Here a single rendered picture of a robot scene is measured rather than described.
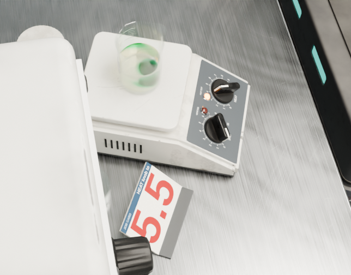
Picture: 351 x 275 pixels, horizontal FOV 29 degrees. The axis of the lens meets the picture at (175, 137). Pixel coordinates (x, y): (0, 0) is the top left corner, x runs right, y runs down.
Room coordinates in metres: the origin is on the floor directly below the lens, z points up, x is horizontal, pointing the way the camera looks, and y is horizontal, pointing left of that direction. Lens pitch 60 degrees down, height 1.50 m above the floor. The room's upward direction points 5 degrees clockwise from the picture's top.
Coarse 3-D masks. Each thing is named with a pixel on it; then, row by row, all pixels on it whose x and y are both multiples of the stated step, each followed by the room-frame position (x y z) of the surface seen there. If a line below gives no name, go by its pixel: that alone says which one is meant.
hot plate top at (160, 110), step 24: (96, 48) 0.49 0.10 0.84; (168, 48) 0.49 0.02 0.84; (96, 72) 0.45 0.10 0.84; (168, 72) 0.46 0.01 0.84; (96, 96) 0.42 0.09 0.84; (120, 96) 0.42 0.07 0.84; (144, 96) 0.42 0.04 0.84; (168, 96) 0.43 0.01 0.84; (120, 120) 0.39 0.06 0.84; (144, 120) 0.39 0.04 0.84; (168, 120) 0.39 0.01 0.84
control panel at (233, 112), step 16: (208, 64) 0.50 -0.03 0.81; (208, 80) 0.47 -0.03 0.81; (240, 80) 0.49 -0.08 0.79; (240, 96) 0.47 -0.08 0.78; (192, 112) 0.42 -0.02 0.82; (208, 112) 0.43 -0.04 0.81; (224, 112) 0.44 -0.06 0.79; (240, 112) 0.45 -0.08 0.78; (192, 128) 0.40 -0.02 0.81; (240, 128) 0.43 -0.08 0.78; (208, 144) 0.39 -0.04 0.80; (224, 144) 0.40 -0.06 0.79
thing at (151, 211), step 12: (156, 180) 0.35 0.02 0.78; (168, 180) 0.35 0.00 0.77; (144, 192) 0.33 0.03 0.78; (156, 192) 0.33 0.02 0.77; (168, 192) 0.34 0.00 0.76; (144, 204) 0.32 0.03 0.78; (156, 204) 0.32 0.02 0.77; (168, 204) 0.33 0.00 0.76; (144, 216) 0.30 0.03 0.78; (156, 216) 0.31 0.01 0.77; (132, 228) 0.28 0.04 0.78; (144, 228) 0.29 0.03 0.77; (156, 228) 0.29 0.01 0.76; (156, 240) 0.28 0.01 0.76
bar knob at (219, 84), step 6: (216, 84) 0.47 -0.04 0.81; (222, 84) 0.46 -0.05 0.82; (228, 84) 0.47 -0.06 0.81; (234, 84) 0.47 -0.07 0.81; (216, 90) 0.46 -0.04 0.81; (222, 90) 0.46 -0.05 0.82; (228, 90) 0.46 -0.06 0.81; (234, 90) 0.46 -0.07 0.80; (216, 96) 0.45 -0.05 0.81; (222, 96) 0.46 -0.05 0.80; (228, 96) 0.46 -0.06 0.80; (222, 102) 0.45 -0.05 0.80; (228, 102) 0.45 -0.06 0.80
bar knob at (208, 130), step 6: (216, 114) 0.42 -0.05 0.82; (210, 120) 0.42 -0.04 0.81; (216, 120) 0.41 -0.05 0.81; (222, 120) 0.41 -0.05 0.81; (204, 126) 0.41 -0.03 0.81; (210, 126) 0.41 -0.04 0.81; (216, 126) 0.41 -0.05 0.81; (222, 126) 0.41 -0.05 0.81; (210, 132) 0.40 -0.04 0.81; (216, 132) 0.40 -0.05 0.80; (222, 132) 0.40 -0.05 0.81; (228, 132) 0.40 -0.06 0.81; (210, 138) 0.40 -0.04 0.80; (216, 138) 0.40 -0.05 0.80; (222, 138) 0.40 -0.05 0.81; (228, 138) 0.39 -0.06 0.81
